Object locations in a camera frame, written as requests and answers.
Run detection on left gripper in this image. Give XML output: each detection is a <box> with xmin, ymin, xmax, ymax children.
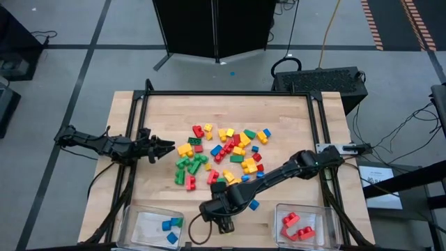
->
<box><xmin>120</xmin><ymin>128</ymin><xmax>176</xmax><ymax>165</ymax></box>

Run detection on silver mounting bracket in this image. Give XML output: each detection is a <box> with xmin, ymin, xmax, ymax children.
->
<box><xmin>315</xmin><ymin>142</ymin><xmax>346</xmax><ymax>155</ymax></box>

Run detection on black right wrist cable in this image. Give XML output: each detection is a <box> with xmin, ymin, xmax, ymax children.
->
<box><xmin>187</xmin><ymin>212</ymin><xmax>214</xmax><ymax>245</ymax></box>

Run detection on black equipment post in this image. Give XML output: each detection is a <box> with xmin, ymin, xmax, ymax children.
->
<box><xmin>430</xmin><ymin>83</ymin><xmax>446</xmax><ymax>140</ymax></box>

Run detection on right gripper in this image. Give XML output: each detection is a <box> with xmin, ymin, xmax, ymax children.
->
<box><xmin>199</xmin><ymin>181</ymin><xmax>241</xmax><ymax>235</ymax></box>

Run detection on clear plastic bin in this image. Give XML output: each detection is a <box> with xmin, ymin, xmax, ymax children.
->
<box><xmin>273</xmin><ymin>203</ymin><xmax>341</xmax><ymax>250</ymax></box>
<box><xmin>116</xmin><ymin>204</ymin><xmax>186</xmax><ymax>251</ymax></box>

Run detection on black folding partition screen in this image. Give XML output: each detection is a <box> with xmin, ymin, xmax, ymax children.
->
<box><xmin>152</xmin><ymin>0</ymin><xmax>278</xmax><ymax>73</ymax></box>

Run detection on black floor box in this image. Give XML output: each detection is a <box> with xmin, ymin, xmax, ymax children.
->
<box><xmin>0</xmin><ymin>82</ymin><xmax>22</xmax><ymax>139</ymax></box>

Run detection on black coiled cable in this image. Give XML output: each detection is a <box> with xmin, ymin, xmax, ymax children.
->
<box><xmin>270</xmin><ymin>56</ymin><xmax>303</xmax><ymax>79</ymax></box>

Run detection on black perforated computer case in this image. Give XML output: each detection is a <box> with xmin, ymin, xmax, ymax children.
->
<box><xmin>270</xmin><ymin>66</ymin><xmax>369</xmax><ymax>116</ymax></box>

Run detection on black thin floor cable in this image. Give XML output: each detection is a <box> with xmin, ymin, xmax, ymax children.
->
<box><xmin>30</xmin><ymin>30</ymin><xmax>59</xmax><ymax>46</ymax></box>

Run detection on white printed paper sheet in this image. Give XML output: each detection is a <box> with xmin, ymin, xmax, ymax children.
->
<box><xmin>358</xmin><ymin>165</ymin><xmax>403</xmax><ymax>210</ymax></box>

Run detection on black floor cables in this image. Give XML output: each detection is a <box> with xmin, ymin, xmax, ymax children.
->
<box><xmin>351</xmin><ymin>100</ymin><xmax>443</xmax><ymax>168</ymax></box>

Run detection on black equipment cart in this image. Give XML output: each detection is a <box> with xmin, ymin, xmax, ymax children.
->
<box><xmin>0</xmin><ymin>5</ymin><xmax>45</xmax><ymax>82</ymax></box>

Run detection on grey side table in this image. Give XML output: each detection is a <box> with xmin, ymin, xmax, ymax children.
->
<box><xmin>355</xmin><ymin>158</ymin><xmax>446</xmax><ymax>251</ymax></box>

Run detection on yellow floor cable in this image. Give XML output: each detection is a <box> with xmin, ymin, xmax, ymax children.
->
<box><xmin>317</xmin><ymin>0</ymin><xmax>342</xmax><ymax>69</ymax></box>

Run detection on black diagonal beam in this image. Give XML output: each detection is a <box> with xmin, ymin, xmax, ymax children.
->
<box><xmin>362</xmin><ymin>159</ymin><xmax>446</xmax><ymax>199</ymax></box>

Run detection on black left arm base cable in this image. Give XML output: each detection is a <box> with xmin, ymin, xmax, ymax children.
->
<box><xmin>86</xmin><ymin>160</ymin><xmax>118</xmax><ymax>200</ymax></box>

